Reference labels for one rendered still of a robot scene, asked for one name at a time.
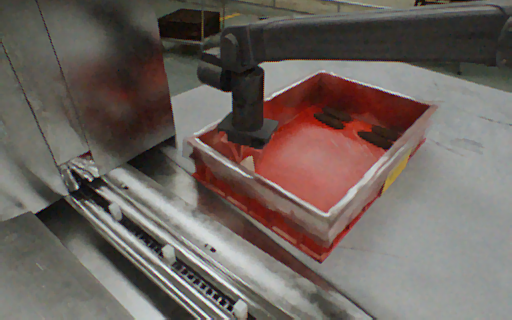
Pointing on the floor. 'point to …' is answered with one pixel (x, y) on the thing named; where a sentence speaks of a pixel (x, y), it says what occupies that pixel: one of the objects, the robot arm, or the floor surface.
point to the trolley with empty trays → (190, 26)
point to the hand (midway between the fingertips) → (248, 162)
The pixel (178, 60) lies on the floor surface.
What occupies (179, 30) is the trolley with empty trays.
